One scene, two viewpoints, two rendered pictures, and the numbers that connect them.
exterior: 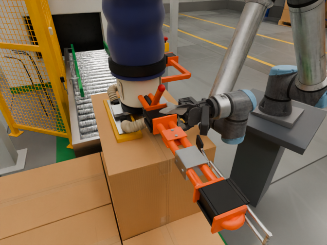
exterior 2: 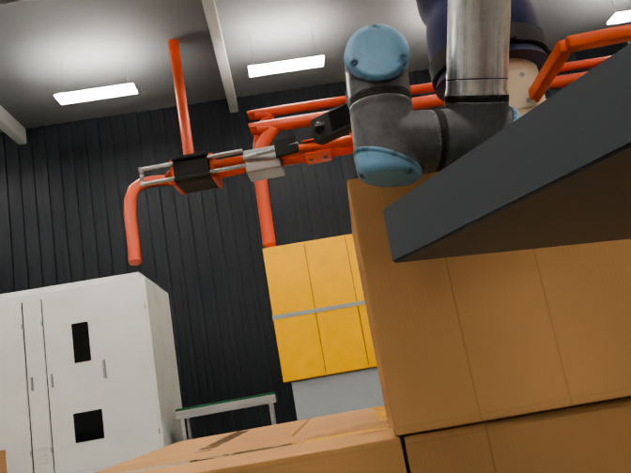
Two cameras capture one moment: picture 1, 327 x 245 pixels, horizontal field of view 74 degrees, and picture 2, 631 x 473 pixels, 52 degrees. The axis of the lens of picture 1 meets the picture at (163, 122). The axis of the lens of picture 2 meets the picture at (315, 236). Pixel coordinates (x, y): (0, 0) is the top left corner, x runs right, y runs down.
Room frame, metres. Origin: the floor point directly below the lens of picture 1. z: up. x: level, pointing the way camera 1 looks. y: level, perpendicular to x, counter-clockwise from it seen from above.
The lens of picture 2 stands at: (0.94, -1.14, 0.64)
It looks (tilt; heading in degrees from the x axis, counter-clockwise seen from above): 13 degrees up; 113
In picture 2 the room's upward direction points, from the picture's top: 10 degrees counter-clockwise
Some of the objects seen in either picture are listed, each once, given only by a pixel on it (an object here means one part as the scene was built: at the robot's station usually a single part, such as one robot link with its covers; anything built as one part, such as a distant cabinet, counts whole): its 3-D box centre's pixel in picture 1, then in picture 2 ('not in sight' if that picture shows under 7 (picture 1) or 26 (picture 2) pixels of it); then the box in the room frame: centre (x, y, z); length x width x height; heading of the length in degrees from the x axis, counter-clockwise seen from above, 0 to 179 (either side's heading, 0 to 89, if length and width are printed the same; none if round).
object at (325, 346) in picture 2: not in sight; (359, 330); (-2.20, 7.12, 1.24); 2.22 x 0.91 x 2.48; 27
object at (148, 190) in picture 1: (144, 149); (532, 285); (0.82, 0.09, 0.74); 0.60 x 0.40 x 0.40; 21
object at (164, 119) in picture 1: (160, 118); not in sight; (0.60, 0.01, 1.07); 0.10 x 0.08 x 0.06; 112
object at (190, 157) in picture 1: (190, 162); (264, 163); (0.40, -0.07, 1.07); 0.07 x 0.07 x 0.04; 22
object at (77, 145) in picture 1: (127, 133); not in sight; (1.16, 0.24, 0.58); 0.70 x 0.03 x 0.06; 112
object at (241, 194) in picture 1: (224, 177); (218, 160); (0.35, -0.14, 1.07); 0.31 x 0.03 x 0.05; 22
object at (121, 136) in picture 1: (119, 113); not in sight; (0.80, 0.19, 0.97); 0.34 x 0.10 x 0.05; 22
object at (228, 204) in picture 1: (218, 203); (196, 174); (0.28, -0.11, 1.07); 0.08 x 0.07 x 0.05; 22
